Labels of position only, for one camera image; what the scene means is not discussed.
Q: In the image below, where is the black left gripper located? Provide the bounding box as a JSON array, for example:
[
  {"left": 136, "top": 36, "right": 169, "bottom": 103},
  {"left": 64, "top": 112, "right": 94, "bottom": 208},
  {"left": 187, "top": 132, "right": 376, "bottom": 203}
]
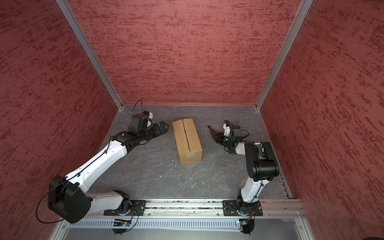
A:
[{"left": 139, "top": 121, "right": 170, "bottom": 142}]

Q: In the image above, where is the brown cardboard express box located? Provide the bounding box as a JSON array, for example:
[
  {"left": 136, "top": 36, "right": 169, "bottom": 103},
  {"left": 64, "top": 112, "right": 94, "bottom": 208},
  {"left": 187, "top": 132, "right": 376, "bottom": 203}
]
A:
[{"left": 173, "top": 119, "right": 203, "bottom": 167}]

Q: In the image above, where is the red handled box cutter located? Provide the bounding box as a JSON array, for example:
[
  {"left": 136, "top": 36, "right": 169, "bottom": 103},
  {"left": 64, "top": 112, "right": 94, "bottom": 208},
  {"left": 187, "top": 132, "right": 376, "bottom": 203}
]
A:
[{"left": 208, "top": 126, "right": 220, "bottom": 143}]

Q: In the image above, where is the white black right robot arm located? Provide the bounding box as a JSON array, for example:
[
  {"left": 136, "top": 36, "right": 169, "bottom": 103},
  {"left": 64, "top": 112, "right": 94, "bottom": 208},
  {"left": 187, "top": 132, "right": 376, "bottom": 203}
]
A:
[{"left": 208, "top": 120, "right": 280, "bottom": 216}]

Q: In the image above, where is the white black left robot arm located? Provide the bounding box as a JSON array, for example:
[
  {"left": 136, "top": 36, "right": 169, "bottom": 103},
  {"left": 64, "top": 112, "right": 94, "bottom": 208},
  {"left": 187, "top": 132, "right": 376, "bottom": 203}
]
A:
[{"left": 48, "top": 111, "right": 170, "bottom": 224}]

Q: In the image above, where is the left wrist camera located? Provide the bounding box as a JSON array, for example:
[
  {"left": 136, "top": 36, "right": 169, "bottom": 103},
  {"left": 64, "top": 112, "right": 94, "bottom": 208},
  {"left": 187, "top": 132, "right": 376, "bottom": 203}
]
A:
[{"left": 142, "top": 111, "right": 154, "bottom": 119}]

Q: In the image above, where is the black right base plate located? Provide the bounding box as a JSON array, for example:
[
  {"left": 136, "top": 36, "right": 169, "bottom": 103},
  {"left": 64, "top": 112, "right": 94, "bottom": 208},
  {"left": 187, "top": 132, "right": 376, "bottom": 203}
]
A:
[{"left": 223, "top": 200, "right": 263, "bottom": 217}]

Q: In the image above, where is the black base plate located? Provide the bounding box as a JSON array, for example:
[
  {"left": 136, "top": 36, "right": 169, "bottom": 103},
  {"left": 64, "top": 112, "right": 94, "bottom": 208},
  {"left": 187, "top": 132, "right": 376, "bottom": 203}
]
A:
[
  {"left": 223, "top": 200, "right": 263, "bottom": 217},
  {"left": 104, "top": 200, "right": 147, "bottom": 217}
]

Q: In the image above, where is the aluminium front rail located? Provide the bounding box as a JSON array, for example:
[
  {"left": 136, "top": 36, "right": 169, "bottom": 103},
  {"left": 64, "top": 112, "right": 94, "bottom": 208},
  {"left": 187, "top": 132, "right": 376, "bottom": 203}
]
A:
[{"left": 128, "top": 197, "right": 304, "bottom": 217}]

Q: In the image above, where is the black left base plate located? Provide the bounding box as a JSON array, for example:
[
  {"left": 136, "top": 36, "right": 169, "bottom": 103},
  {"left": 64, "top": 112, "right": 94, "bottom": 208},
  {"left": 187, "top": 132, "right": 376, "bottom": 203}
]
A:
[{"left": 104, "top": 200, "right": 147, "bottom": 217}]

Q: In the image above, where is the right controller board with wires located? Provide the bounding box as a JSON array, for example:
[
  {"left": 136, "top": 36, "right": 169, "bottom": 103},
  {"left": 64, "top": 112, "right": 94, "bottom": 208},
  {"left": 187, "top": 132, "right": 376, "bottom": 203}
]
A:
[{"left": 238, "top": 214, "right": 255, "bottom": 235}]

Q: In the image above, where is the controller board with wires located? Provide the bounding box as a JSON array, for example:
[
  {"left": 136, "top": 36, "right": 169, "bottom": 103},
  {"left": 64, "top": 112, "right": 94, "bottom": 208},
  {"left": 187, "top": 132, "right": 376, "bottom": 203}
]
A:
[
  {"left": 112, "top": 216, "right": 139, "bottom": 235},
  {"left": 238, "top": 214, "right": 255, "bottom": 235}
]

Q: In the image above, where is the left controller board with wires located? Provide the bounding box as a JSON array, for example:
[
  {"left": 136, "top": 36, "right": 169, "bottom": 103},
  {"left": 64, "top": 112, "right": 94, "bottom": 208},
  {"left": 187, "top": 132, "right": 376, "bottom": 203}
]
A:
[{"left": 112, "top": 216, "right": 139, "bottom": 235}]

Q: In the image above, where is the white slotted cable duct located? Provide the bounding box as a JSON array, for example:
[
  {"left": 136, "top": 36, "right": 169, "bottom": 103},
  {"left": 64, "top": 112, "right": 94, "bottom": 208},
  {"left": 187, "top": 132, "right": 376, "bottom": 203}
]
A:
[{"left": 69, "top": 218, "right": 239, "bottom": 231}]

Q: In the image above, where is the aluminium right corner post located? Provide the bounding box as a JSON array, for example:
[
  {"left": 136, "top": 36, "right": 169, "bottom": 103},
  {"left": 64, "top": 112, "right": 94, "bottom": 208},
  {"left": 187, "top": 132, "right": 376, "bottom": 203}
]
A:
[{"left": 256, "top": 0, "right": 313, "bottom": 111}]

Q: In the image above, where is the aluminium corner post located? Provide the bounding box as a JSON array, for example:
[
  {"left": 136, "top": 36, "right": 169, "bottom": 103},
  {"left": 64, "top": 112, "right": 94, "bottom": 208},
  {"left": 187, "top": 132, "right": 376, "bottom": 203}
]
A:
[
  {"left": 256, "top": 0, "right": 313, "bottom": 111},
  {"left": 56, "top": 0, "right": 124, "bottom": 111}
]

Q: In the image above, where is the aluminium left corner post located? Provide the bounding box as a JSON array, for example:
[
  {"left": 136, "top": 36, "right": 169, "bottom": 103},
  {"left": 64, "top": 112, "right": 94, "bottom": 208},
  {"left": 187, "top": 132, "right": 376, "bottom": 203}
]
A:
[{"left": 56, "top": 0, "right": 124, "bottom": 111}]

